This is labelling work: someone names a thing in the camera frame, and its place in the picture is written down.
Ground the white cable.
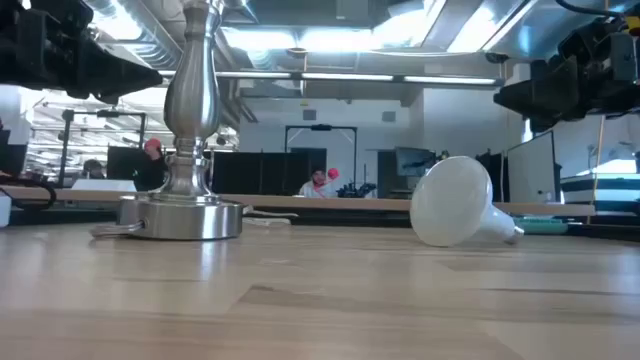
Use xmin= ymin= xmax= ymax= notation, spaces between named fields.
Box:
xmin=241 ymin=205 xmax=300 ymax=226

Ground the beige wooden desk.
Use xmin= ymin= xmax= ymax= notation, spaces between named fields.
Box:
xmin=0 ymin=185 xmax=597 ymax=217

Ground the black partition screen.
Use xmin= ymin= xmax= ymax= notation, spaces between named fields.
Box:
xmin=212 ymin=150 xmax=329 ymax=196

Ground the black white striped box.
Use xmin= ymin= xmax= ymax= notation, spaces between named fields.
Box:
xmin=559 ymin=172 xmax=640 ymax=215

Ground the grey lamp cord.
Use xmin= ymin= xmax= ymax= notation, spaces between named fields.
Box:
xmin=89 ymin=221 xmax=147 ymax=239

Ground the person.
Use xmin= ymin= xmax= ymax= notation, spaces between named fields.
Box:
xmin=298 ymin=167 xmax=341 ymax=199
xmin=82 ymin=158 xmax=107 ymax=180
xmin=133 ymin=137 xmax=169 ymax=192

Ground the long ceiling light bar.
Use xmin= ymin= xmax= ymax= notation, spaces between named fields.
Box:
xmin=158 ymin=69 xmax=504 ymax=86

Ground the black cable loop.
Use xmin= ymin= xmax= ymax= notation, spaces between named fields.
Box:
xmin=0 ymin=172 xmax=57 ymax=211

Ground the dark computer monitor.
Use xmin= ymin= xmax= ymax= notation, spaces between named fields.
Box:
xmin=106 ymin=145 xmax=151 ymax=181
xmin=394 ymin=146 xmax=437 ymax=179

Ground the white board panel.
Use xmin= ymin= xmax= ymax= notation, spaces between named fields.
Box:
xmin=505 ymin=130 xmax=562 ymax=204

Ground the black gantry frame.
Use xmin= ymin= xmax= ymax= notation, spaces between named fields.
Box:
xmin=283 ymin=123 xmax=359 ymax=187
xmin=58 ymin=108 xmax=148 ymax=187

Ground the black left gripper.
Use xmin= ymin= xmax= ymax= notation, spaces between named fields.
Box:
xmin=0 ymin=0 xmax=164 ymax=106

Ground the teal calculator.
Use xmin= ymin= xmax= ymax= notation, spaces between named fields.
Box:
xmin=512 ymin=215 xmax=570 ymax=236

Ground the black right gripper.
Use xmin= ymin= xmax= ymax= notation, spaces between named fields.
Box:
xmin=493 ymin=14 xmax=640 ymax=134

